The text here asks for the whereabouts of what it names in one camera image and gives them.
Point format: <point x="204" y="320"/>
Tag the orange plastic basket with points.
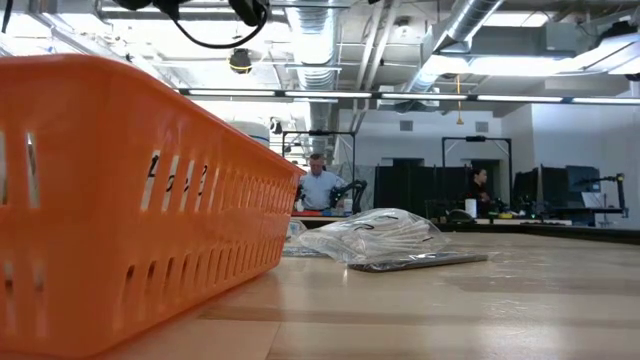
<point x="100" y="250"/>

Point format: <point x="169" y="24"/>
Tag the grey wall vent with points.
<point x="406" y="125"/>
<point x="481" y="126"/>

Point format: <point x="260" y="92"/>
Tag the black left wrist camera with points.
<point x="250" y="12"/>

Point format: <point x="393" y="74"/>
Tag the black background robot arm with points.
<point x="621" y="192"/>
<point x="357" y="192"/>

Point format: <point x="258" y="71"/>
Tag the dark background monitors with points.
<point x="550" y="187"/>

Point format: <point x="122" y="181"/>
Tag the black partition wall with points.
<point x="415" y="190"/>

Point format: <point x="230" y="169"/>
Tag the person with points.
<point x="320" y="187"/>
<point x="480" y="192"/>

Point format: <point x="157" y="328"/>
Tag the silver corrugated duct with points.
<point x="320" y="50"/>

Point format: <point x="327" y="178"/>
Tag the white paper roll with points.
<point x="470" y="207"/>

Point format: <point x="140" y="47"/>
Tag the long ceiling light strip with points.
<point x="325" y="94"/>

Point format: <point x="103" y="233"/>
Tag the black ceiling dome camera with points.
<point x="240" y="61"/>

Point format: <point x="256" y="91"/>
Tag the silver smooth duct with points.
<point x="470" y="20"/>

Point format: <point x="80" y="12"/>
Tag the yellow hanging cone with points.
<point x="459" y="120"/>

